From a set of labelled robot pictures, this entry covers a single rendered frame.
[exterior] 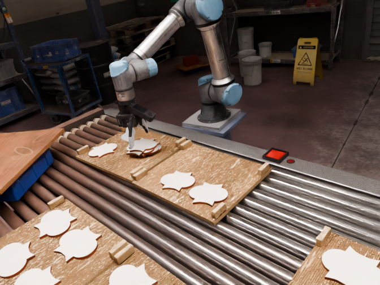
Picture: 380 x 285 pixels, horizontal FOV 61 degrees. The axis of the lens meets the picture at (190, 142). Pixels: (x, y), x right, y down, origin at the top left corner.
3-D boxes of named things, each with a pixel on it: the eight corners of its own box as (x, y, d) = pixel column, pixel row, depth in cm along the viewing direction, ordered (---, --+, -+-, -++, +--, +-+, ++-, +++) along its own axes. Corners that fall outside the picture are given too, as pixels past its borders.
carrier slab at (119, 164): (132, 128, 175) (131, 125, 174) (189, 144, 150) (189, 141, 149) (76, 159, 153) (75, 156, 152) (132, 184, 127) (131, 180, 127)
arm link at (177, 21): (182, -12, 153) (111, 61, 145) (195, -14, 144) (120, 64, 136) (195, 8, 160) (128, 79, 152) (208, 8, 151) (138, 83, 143)
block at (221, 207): (223, 207, 105) (221, 201, 104) (227, 209, 104) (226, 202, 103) (211, 217, 101) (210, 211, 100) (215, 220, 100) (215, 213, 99)
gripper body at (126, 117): (127, 120, 145) (121, 95, 140) (144, 121, 142) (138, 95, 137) (119, 128, 139) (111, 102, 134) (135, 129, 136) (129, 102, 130)
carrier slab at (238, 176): (191, 146, 148) (191, 142, 147) (272, 171, 121) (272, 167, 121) (132, 185, 126) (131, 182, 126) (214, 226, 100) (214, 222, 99)
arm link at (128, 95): (136, 85, 134) (126, 93, 128) (138, 96, 137) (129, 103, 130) (121, 86, 137) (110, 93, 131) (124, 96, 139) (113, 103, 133)
